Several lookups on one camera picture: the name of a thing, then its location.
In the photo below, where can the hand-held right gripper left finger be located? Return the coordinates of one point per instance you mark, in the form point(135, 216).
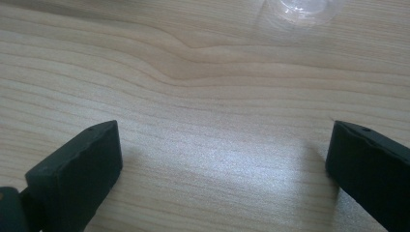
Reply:
point(75, 174)

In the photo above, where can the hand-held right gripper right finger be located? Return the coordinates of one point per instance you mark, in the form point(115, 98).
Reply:
point(374, 167)

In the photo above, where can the clear plastic cup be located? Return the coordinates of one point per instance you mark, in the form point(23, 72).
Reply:
point(303, 11)

